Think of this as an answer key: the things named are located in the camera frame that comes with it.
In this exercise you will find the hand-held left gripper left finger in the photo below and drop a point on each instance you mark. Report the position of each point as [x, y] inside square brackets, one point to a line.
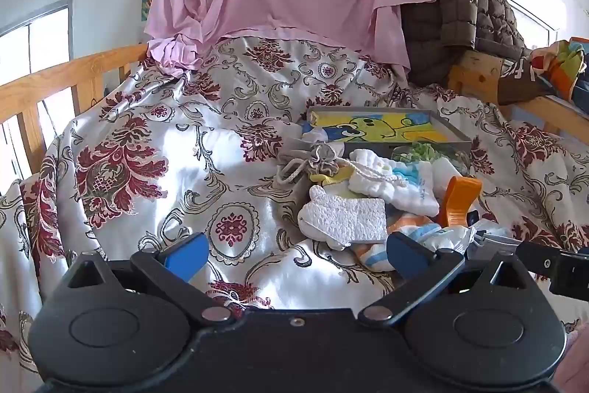
[186, 255]

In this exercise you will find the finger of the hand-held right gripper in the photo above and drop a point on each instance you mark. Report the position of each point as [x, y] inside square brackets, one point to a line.
[566, 271]

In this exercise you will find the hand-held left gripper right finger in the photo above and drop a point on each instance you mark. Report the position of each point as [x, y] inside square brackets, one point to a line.
[405, 255]

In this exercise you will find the orange striped towel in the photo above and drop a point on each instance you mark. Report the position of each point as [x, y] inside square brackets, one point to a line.
[372, 255]

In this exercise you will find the white quilted cloth blue print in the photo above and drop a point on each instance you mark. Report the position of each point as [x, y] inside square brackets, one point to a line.
[395, 186]

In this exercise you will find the white textured towel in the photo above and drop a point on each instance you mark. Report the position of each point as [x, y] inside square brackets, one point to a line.
[345, 218]

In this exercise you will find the orange plastic clip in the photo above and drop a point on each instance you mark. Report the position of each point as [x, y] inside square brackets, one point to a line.
[460, 199]

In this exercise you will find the grey box cartoon lining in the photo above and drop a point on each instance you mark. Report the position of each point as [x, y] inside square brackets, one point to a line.
[368, 123]

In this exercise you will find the green frilly cloth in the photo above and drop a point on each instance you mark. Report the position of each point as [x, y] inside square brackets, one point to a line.
[421, 151]

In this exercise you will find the yellow orange cloth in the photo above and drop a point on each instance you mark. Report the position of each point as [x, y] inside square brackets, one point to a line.
[329, 179]

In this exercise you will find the floral satin bedspread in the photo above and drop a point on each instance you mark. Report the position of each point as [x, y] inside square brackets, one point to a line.
[161, 135]

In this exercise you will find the brown cloth white print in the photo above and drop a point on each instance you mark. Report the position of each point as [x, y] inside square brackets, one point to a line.
[515, 89]

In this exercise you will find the colourful clothes pile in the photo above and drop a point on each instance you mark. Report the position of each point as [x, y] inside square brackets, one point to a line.
[566, 61]

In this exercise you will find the brown quilted jacket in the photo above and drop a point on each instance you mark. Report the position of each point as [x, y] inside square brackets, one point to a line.
[460, 6]

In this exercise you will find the window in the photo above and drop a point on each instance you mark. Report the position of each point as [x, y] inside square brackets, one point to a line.
[46, 38]

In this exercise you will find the wooden bunk frame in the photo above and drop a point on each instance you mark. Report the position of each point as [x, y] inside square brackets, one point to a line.
[474, 75]

